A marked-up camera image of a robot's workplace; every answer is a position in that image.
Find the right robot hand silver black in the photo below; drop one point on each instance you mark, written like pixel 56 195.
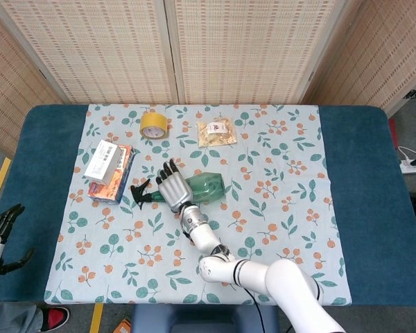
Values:
pixel 175 190

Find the green spray bottle black nozzle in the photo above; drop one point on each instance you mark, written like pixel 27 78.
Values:
pixel 208 189

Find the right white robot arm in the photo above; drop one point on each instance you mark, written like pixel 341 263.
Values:
pixel 284 277

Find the orange blue carton box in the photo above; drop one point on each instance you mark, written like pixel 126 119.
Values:
pixel 112 189

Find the yellow tape roll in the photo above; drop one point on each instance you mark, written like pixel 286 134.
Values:
pixel 153 125

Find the grey trouser leg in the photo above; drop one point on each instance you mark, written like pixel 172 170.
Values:
pixel 14 317

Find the clear snack bag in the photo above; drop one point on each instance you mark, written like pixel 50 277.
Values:
pixel 216 133

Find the floral tablecloth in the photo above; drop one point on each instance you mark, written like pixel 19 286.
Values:
pixel 125 249

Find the white cardboard box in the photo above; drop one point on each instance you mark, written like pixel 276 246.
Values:
pixel 102 163

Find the red black shoe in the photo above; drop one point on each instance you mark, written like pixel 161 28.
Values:
pixel 57 318

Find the blue padded seat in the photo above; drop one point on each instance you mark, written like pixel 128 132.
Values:
pixel 204 317

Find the small orange box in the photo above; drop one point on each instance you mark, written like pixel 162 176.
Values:
pixel 123 326

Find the woven bamboo screen panel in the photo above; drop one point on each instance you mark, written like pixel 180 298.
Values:
pixel 7 86
pixel 385 52
pixel 246 52
pixel 100 52

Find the blue felt table cover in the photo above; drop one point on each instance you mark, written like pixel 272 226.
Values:
pixel 367 173

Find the white power strip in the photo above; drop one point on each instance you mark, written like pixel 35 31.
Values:
pixel 410 169

